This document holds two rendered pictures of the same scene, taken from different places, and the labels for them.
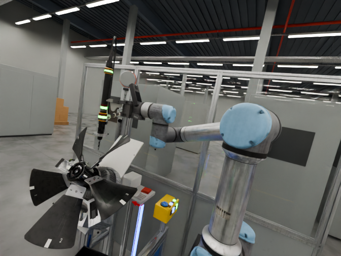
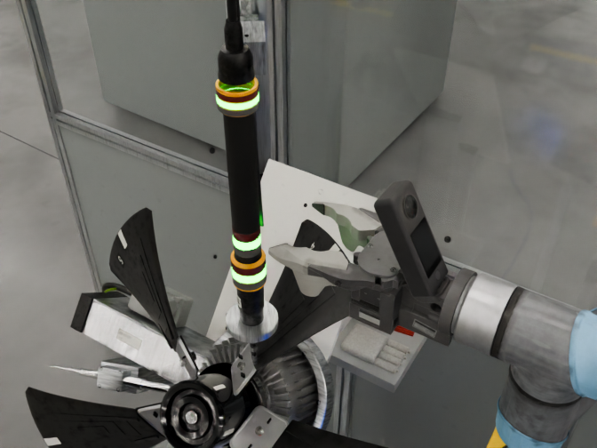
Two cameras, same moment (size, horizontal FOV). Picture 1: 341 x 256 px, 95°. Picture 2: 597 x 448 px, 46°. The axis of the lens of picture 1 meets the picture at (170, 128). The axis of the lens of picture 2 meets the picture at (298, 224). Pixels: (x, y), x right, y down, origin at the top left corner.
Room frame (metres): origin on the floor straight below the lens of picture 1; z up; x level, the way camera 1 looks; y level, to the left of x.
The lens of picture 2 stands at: (0.24, 0.26, 2.18)
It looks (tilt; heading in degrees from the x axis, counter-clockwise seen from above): 41 degrees down; 6
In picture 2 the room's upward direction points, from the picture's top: straight up
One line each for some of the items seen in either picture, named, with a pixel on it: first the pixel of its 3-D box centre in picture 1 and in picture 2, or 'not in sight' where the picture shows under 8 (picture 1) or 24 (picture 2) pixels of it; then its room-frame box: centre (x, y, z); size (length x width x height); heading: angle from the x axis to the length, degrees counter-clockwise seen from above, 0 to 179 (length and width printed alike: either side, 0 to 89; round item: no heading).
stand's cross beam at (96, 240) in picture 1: (97, 239); not in sight; (1.12, 0.41, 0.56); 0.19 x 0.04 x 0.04; 154
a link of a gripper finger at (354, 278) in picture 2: (122, 102); (350, 268); (0.77, 0.25, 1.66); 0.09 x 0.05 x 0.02; 85
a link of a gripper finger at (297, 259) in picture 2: (113, 105); (308, 275); (0.78, 0.30, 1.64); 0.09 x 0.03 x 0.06; 85
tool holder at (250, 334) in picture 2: (101, 126); (250, 292); (0.87, 0.38, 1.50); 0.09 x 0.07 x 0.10; 9
